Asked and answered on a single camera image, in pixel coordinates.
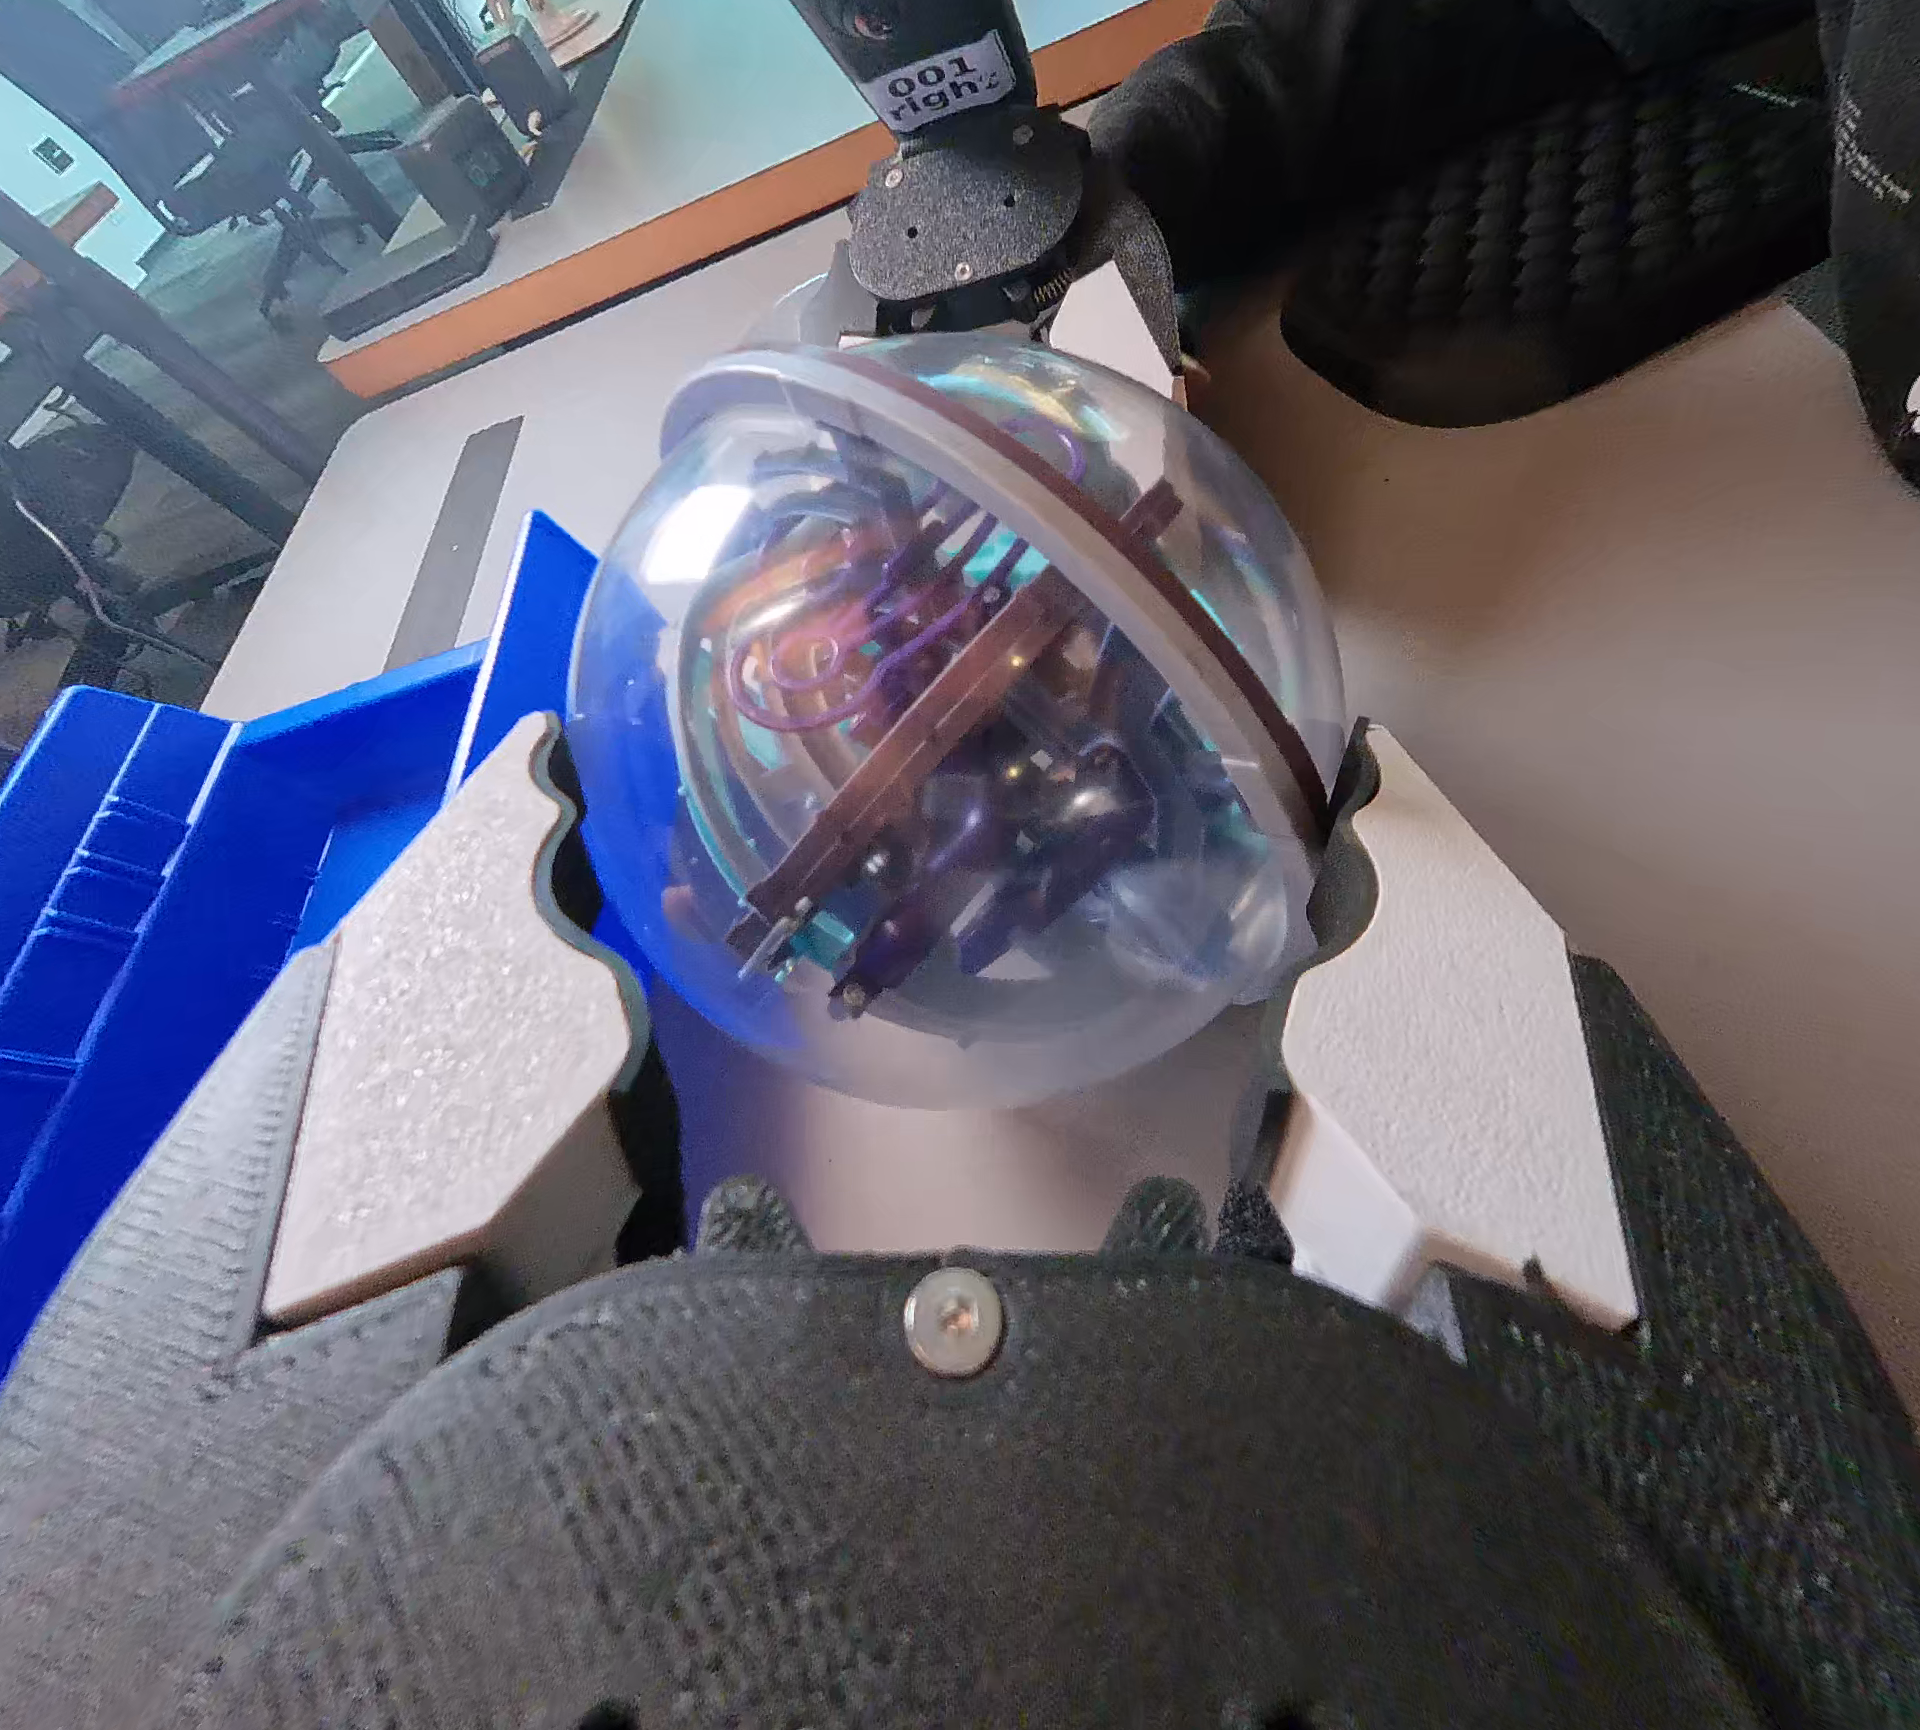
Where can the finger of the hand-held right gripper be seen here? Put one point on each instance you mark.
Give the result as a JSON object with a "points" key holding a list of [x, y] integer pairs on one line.
{"points": [[817, 306], [1141, 291]]}

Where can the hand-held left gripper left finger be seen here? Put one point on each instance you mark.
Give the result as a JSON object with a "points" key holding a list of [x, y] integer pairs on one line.
{"points": [[451, 1070]]}

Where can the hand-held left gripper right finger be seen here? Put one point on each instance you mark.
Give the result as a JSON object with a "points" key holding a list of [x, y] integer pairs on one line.
{"points": [[1457, 1100]]}

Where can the clear maze ball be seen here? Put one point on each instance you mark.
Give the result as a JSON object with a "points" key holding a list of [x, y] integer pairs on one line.
{"points": [[930, 741]]}

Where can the person's right forearm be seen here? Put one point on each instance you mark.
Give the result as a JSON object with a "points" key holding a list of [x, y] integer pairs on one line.
{"points": [[1471, 81]]}

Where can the wooden-edged desk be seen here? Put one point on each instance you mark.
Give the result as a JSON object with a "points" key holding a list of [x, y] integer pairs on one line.
{"points": [[781, 141]]}

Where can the blue plastic bin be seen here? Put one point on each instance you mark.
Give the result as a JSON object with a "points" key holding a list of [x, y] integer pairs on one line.
{"points": [[180, 920]]}

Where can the black office chair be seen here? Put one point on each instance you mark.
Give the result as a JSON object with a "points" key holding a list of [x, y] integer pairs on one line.
{"points": [[197, 96]]}

